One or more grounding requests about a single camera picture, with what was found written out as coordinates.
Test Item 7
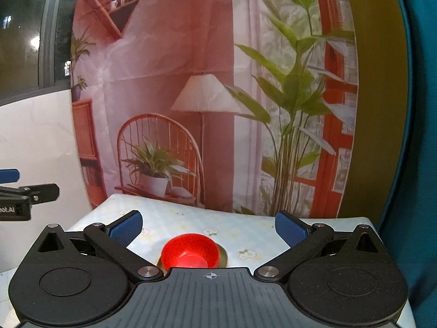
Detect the red plastic bowl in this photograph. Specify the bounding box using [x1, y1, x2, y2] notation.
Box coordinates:
[161, 233, 220, 270]

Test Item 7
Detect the floral light tablecloth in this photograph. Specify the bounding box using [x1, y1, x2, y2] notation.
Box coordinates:
[0, 193, 418, 328]

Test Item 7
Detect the olive green plate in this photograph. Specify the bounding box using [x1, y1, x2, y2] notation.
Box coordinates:
[157, 244, 228, 270]

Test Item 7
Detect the teal curtain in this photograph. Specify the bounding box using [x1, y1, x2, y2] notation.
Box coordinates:
[379, 0, 436, 327]

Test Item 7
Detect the printed room scene backdrop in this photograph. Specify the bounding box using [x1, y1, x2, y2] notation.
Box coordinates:
[70, 0, 358, 218]

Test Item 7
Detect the dark window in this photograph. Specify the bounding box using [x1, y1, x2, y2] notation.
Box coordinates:
[1, 0, 76, 104]

